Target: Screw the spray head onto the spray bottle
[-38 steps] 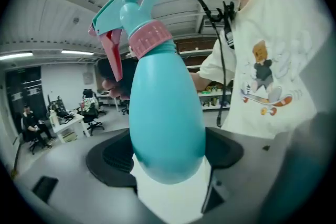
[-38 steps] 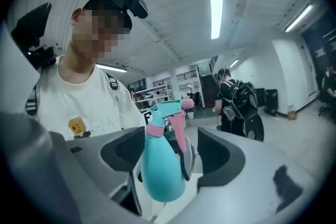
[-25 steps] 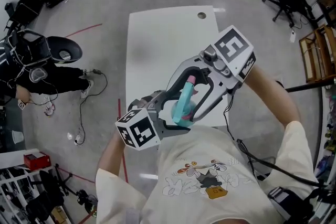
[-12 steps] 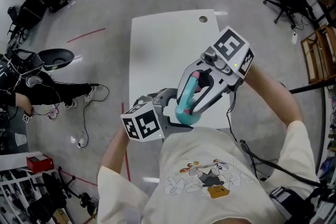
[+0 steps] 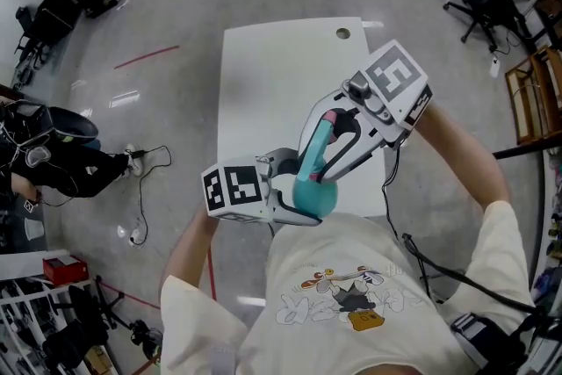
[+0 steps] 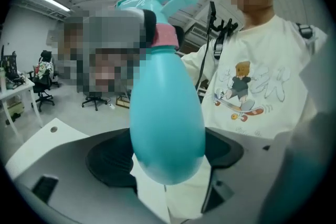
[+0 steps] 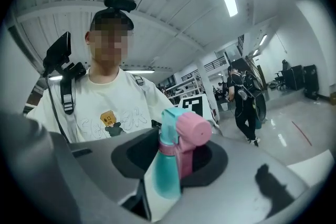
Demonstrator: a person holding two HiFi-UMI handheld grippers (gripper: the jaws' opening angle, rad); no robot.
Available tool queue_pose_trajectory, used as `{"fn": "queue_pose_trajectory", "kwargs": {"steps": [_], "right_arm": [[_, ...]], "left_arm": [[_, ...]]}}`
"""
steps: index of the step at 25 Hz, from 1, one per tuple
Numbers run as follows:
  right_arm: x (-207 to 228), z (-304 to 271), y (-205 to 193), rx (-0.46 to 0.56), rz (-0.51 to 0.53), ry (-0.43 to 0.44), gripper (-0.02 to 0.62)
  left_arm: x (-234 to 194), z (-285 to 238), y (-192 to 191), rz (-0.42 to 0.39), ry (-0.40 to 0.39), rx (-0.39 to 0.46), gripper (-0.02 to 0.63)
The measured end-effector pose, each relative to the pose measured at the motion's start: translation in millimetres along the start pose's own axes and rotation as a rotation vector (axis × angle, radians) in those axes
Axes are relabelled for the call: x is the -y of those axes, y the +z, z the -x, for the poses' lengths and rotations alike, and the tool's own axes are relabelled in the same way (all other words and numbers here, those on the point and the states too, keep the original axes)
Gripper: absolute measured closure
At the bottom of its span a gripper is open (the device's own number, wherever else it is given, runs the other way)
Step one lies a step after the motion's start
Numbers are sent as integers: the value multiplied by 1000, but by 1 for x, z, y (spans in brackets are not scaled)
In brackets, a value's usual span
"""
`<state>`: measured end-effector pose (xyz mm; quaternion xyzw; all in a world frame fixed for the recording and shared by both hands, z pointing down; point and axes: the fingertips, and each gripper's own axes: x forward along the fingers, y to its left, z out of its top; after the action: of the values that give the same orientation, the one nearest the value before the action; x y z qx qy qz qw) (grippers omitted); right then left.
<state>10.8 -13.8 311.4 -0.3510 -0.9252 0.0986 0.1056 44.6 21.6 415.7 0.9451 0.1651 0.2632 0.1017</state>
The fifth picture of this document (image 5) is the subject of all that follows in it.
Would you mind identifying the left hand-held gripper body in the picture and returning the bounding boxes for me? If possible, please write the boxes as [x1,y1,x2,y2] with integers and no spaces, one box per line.
[200,155,279,224]

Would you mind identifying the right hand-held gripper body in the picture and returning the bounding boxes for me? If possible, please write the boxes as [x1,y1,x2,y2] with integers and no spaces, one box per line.
[339,38,435,150]

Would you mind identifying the teal spray bottle trigger head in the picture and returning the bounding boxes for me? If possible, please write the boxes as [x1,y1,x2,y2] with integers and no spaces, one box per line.
[296,109,340,186]

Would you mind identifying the teal spray bottle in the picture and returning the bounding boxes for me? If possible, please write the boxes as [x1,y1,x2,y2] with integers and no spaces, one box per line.
[292,177,341,220]

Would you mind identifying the person's right forearm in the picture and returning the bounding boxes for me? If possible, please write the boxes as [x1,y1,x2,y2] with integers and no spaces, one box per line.
[414,103,514,214]

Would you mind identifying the person's left forearm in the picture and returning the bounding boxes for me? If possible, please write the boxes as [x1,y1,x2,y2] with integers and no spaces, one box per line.
[168,206,221,293]

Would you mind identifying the cream printed t-shirt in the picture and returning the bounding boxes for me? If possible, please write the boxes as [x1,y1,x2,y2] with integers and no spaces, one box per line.
[159,199,537,375]

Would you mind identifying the black office chair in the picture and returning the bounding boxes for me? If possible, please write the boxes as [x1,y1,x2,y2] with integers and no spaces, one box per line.
[42,274,129,371]
[442,0,537,54]

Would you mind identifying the wooden shelf unit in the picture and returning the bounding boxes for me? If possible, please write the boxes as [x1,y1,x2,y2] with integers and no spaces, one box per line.
[503,46,562,147]

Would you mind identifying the black stanchion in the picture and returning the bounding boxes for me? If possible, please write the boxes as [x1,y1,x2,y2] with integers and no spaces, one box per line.
[491,142,552,160]

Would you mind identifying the green black device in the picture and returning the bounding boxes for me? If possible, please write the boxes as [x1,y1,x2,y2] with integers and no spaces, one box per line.
[129,320,163,370]

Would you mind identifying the red box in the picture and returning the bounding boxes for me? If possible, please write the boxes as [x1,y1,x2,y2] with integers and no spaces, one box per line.
[41,255,90,288]

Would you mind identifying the clear plastic cup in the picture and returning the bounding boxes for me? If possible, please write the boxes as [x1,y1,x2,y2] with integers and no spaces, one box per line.
[24,217,45,241]

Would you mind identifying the white shelving rack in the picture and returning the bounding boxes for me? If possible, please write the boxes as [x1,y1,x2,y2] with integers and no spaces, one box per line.
[0,249,96,375]

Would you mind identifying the black waist bag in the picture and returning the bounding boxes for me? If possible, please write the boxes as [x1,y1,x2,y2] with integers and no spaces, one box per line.
[450,311,562,375]

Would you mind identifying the thin black floor cable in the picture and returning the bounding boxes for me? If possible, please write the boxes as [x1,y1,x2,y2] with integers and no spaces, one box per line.
[126,144,173,245]

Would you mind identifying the thick black harness cable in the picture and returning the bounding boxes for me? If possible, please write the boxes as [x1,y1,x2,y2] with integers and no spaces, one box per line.
[401,232,562,321]

